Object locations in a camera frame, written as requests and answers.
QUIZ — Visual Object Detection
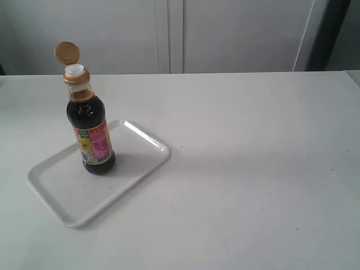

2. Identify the dark soy sauce bottle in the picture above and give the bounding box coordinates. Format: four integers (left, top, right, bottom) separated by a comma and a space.
55, 42, 116, 175

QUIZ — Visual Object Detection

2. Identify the white plastic tray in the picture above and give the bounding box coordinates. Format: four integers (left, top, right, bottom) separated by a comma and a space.
26, 119, 171, 228

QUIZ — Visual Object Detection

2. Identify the white cable on wall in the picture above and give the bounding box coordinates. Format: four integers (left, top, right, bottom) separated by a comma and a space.
292, 0, 316, 71

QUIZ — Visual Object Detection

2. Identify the dark vertical post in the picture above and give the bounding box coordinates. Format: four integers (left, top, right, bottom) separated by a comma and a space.
305, 0, 351, 71

